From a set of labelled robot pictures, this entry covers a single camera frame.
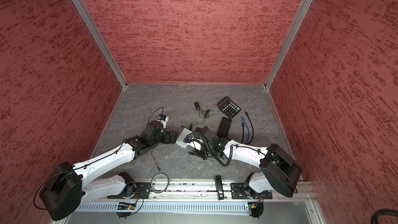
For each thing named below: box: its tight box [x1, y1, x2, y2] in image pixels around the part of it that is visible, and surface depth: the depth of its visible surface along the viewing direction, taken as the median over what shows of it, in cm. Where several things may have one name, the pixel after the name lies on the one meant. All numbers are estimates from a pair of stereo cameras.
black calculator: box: [216, 95, 241, 119], surface depth 108 cm
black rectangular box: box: [216, 116, 233, 139], surface depth 98 cm
